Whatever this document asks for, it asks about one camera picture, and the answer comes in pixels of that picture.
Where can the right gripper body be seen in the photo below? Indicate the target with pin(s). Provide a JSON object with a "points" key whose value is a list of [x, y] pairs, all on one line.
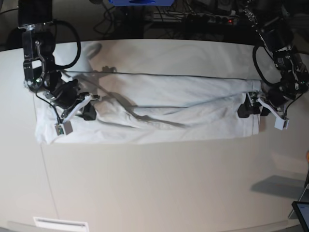
{"points": [[67, 95]]}

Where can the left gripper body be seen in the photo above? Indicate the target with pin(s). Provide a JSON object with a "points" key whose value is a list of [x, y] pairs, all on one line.
{"points": [[273, 97]]}

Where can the white T-shirt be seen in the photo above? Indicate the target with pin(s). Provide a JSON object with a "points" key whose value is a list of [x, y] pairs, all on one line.
{"points": [[144, 109]]}

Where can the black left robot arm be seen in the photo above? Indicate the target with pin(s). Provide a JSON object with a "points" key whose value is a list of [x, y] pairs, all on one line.
{"points": [[269, 19]]}

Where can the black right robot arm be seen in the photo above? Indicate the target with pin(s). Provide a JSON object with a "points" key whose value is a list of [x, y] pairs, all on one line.
{"points": [[42, 74]]}

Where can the black tablet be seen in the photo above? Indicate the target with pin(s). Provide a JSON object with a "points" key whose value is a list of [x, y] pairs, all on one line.
{"points": [[302, 212]]}

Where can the white label strip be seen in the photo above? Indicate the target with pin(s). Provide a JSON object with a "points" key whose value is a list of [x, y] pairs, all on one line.
{"points": [[63, 225]]}

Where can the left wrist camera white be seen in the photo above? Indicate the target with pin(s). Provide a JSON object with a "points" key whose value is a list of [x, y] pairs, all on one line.
{"points": [[281, 121]]}

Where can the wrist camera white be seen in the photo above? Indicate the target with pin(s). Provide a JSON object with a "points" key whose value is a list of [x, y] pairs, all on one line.
{"points": [[65, 127], [281, 121]]}

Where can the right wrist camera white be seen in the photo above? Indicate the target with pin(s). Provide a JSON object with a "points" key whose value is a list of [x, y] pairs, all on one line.
{"points": [[65, 127]]}

